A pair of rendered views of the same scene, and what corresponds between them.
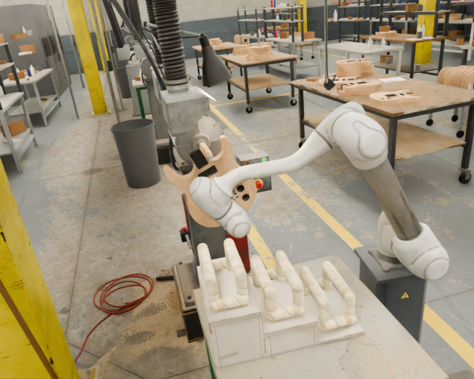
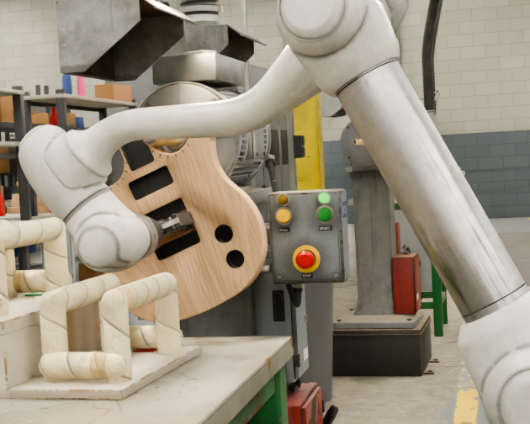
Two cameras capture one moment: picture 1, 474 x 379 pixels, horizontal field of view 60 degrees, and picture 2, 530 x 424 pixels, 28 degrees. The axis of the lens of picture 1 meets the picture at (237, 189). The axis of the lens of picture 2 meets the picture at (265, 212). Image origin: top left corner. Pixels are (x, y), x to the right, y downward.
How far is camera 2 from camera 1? 1.21 m
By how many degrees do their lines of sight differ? 32
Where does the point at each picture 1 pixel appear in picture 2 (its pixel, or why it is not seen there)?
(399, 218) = (437, 241)
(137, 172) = not seen: hidden behind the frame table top
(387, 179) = (385, 119)
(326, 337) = (35, 386)
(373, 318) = (183, 390)
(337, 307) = (135, 368)
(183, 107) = (86, 13)
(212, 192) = (51, 149)
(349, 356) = (32, 413)
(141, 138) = not seen: hidden behind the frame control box
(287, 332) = not seen: outside the picture
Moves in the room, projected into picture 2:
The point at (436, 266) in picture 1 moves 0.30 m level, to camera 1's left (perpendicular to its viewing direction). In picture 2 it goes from (527, 392) to (312, 382)
